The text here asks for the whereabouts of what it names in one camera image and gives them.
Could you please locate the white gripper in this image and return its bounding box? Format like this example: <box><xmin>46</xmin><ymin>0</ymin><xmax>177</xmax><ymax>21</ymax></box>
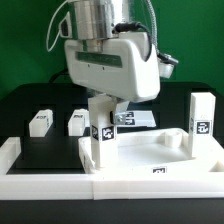
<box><xmin>65</xmin><ymin>32</ymin><xmax>160</xmax><ymax>124</ymax></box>

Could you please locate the white desk top tray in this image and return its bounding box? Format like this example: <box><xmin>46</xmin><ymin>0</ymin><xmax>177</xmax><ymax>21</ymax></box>
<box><xmin>79</xmin><ymin>128</ymin><xmax>224</xmax><ymax>175</ymax></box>

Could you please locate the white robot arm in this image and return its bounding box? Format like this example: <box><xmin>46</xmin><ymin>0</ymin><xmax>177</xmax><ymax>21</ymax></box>
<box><xmin>64</xmin><ymin>0</ymin><xmax>160</xmax><ymax>125</ymax></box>

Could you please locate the fiducial marker sheet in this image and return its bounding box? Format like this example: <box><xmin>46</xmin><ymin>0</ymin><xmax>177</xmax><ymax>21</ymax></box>
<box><xmin>116</xmin><ymin>110</ymin><xmax>156</xmax><ymax>127</ymax></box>

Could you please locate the white U-shaped obstacle fence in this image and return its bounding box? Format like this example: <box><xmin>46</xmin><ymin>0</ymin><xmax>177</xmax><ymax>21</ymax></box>
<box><xmin>0</xmin><ymin>143</ymin><xmax>224</xmax><ymax>200</ymax></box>

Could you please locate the black cable on table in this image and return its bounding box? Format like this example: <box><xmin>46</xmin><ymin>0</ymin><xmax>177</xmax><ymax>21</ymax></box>
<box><xmin>48</xmin><ymin>68</ymin><xmax>72</xmax><ymax>84</ymax></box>

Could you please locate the white cable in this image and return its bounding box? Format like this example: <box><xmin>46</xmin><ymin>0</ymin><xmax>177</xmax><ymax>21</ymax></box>
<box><xmin>45</xmin><ymin>0</ymin><xmax>71</xmax><ymax>53</ymax></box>

